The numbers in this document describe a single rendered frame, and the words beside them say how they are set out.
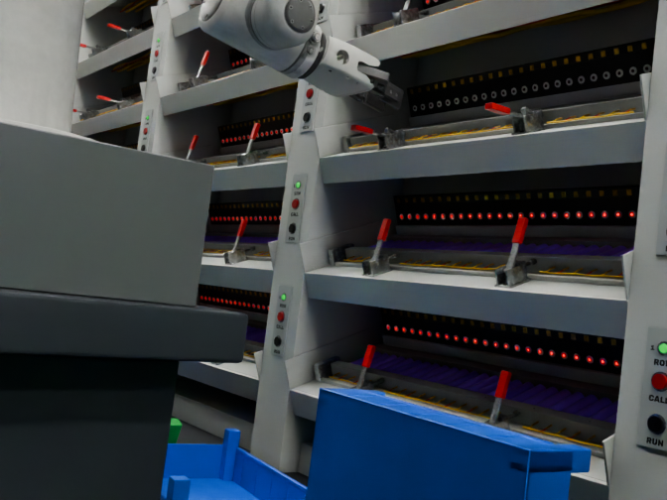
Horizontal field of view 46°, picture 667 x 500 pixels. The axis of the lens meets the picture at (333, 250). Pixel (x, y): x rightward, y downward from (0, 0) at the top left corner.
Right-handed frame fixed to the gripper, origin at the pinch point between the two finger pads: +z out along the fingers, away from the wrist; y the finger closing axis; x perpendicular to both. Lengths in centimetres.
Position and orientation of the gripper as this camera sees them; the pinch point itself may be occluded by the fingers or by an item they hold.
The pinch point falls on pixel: (383, 96)
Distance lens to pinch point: 124.7
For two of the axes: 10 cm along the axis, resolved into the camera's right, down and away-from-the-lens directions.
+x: -2.5, 9.6, -1.6
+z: 7.6, 2.9, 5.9
